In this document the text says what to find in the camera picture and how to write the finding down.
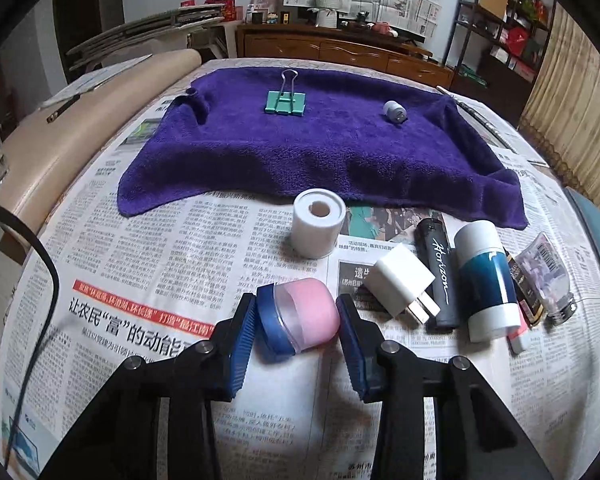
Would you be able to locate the clear plastic bottle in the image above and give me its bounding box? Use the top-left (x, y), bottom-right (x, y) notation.
top-left (517, 232), bottom-right (578, 326)

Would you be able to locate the newspaper table cover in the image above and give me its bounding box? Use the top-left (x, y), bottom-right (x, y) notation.
top-left (0, 57), bottom-right (600, 480)

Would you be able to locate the beige curtain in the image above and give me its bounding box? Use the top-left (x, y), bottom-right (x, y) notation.
top-left (517, 2), bottom-right (600, 221)

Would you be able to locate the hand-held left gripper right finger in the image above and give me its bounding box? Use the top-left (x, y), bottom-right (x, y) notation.
top-left (335, 294), bottom-right (556, 480)

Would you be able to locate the pink jar with blue lid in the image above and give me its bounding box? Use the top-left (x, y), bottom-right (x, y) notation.
top-left (256, 277), bottom-right (341, 365)

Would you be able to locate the blue and white bottle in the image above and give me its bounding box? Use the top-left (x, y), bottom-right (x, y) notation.
top-left (452, 222), bottom-right (521, 343)

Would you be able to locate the brown and black tube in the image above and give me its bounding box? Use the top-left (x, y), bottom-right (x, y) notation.
top-left (502, 249), bottom-right (546, 330)

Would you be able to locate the small grey cylinder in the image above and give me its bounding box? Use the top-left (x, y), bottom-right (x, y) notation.
top-left (383, 100), bottom-right (407, 124)

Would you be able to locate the pink tube with white cap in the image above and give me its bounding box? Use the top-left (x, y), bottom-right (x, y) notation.
top-left (507, 305), bottom-right (529, 353)

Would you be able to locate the beige cushion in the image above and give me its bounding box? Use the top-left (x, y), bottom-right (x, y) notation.
top-left (0, 49), bottom-right (203, 241)

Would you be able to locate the black pen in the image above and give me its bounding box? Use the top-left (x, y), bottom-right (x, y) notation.
top-left (46, 94), bottom-right (81, 123)

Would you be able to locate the white paper sheet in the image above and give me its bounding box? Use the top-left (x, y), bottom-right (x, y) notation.
top-left (40, 57), bottom-right (153, 111)

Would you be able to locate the white tape roll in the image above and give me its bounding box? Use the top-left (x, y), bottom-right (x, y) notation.
top-left (292, 188), bottom-right (347, 259)

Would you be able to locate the green binder clip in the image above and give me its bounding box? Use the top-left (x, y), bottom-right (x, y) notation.
top-left (266, 70), bottom-right (306, 117)

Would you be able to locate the red bag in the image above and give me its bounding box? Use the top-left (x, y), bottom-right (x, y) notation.
top-left (505, 25), bottom-right (531, 56)

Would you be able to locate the black cable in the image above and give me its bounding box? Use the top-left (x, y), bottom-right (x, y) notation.
top-left (0, 197), bottom-right (61, 471)

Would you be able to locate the dark wooden door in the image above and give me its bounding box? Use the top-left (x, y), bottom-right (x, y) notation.
top-left (52, 0), bottom-right (98, 68)

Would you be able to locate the purple towel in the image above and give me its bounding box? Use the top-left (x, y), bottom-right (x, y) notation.
top-left (117, 66), bottom-right (528, 231)

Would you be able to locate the blue chair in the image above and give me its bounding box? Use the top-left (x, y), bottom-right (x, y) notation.
top-left (562, 187), bottom-right (600, 281)

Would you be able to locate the dark metal shelf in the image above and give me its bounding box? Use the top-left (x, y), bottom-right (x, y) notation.
top-left (450, 0), bottom-right (556, 106)

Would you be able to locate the white pot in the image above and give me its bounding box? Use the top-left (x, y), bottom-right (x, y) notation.
top-left (312, 0), bottom-right (343, 28)

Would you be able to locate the white charger plug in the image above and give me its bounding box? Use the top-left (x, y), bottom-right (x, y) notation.
top-left (365, 244), bottom-right (438, 325)

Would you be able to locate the stack of folded boards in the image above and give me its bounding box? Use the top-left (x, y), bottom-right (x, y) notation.
top-left (66, 2), bottom-right (228, 73)

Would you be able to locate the wooden cabinet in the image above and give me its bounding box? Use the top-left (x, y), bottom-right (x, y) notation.
top-left (236, 24), bottom-right (455, 90)

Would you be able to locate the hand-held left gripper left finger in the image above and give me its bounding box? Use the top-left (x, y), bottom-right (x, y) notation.
top-left (40, 292), bottom-right (258, 480)

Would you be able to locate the black Horizon tube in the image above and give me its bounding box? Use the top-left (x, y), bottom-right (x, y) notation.
top-left (414, 220), bottom-right (460, 331)

